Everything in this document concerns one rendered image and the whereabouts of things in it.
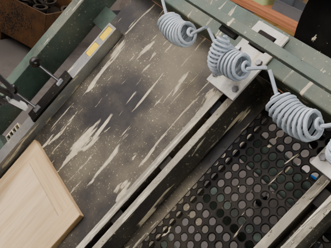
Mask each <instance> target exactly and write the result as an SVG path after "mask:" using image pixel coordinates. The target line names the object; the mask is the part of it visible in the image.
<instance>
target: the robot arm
mask: <svg viewBox="0 0 331 248"><path fill-rule="evenodd" d="M0 81H1V82H2V83H3V84H4V85H5V86H6V87H7V88H8V89H6V88H4V87H2V86H0V93H2V94H4V95H6V98H5V97H4V96H2V95H0V108H1V107H2V106H3V105H4V104H6V105H8V106H10V107H12V108H14V107H15V106H17V107H19V108H20V109H22V110H24V111H27V109H28V106H27V104H26V103H24V102H23V101H21V99H20V97H19V96H18V95H16V94H14V92H15V89H14V87H13V86H12V85H11V84H10V83H9V82H8V81H7V80H6V79H5V78H4V77H3V76H2V75H1V74H0Z"/></svg>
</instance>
